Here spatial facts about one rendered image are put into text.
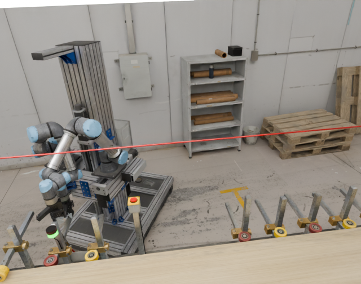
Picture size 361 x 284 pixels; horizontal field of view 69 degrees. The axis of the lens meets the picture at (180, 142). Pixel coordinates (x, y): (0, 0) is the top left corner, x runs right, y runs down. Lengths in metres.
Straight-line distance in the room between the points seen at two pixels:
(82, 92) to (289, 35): 3.48
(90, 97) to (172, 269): 1.44
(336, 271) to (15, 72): 4.14
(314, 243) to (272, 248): 0.28
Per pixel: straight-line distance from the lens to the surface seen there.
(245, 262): 1.77
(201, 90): 4.34
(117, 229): 2.96
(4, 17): 4.22
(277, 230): 1.98
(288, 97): 5.12
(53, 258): 1.96
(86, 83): 2.27
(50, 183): 1.78
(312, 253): 1.93
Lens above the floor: 2.30
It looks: 29 degrees down
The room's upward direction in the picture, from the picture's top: 2 degrees counter-clockwise
